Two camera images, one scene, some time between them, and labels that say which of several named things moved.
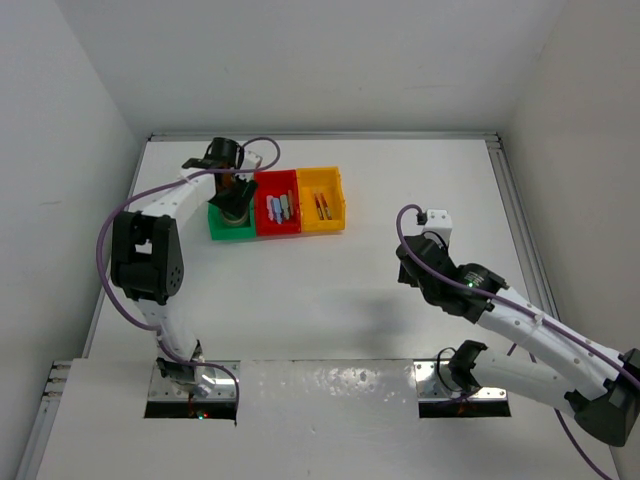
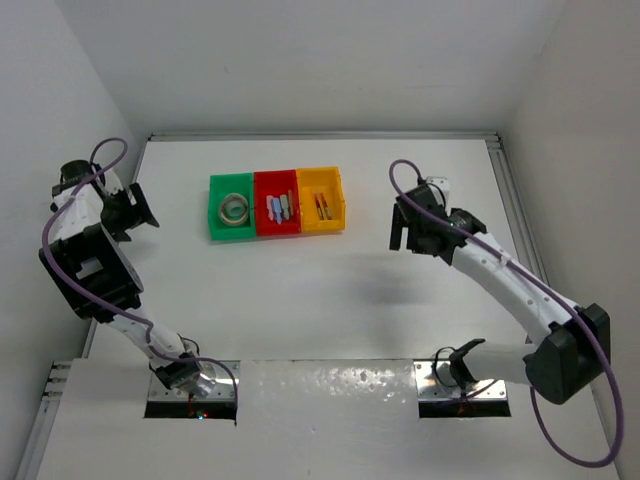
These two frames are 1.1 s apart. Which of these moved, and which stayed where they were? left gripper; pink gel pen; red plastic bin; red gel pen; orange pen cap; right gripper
Moved: left gripper; right gripper
Stayed: red plastic bin; pink gel pen; orange pen cap; red gel pen
